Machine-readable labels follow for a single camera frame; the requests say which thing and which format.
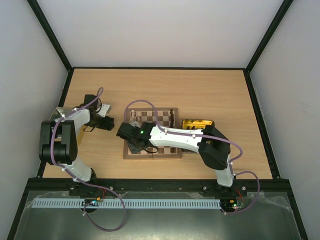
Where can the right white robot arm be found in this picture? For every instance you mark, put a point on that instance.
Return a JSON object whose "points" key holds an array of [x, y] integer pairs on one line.
{"points": [[212, 146]]}

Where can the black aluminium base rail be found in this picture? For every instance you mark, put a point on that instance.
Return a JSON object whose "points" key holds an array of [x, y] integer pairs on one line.
{"points": [[206, 188]]}

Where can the silver tin lid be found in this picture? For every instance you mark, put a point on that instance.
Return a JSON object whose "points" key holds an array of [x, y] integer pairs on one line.
{"points": [[68, 125]]}

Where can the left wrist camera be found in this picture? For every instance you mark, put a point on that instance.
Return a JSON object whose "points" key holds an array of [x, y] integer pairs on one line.
{"points": [[104, 110]]}

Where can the white slotted cable duct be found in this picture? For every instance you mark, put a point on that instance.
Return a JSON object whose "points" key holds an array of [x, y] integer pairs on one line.
{"points": [[77, 203]]}

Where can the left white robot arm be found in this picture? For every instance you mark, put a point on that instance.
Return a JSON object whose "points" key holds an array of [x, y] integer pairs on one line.
{"points": [[64, 157]]}

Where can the wooden chess board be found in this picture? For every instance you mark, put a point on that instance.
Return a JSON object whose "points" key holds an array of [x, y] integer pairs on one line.
{"points": [[166, 117]]}

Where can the black frame post left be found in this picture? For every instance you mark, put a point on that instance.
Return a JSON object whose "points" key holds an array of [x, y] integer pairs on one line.
{"points": [[39, 14]]}

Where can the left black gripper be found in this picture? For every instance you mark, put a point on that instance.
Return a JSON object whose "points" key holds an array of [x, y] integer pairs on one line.
{"points": [[107, 125]]}

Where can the black frame post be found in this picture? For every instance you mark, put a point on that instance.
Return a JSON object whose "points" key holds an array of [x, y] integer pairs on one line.
{"points": [[277, 19], [39, 14]]}

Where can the gold tin with pieces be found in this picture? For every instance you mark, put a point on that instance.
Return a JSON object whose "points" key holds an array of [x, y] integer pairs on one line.
{"points": [[196, 124]]}

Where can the black frame post right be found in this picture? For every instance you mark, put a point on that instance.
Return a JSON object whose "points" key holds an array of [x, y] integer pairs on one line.
{"points": [[277, 19]]}

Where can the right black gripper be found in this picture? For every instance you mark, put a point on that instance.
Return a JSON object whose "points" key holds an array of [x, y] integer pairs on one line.
{"points": [[135, 145]]}

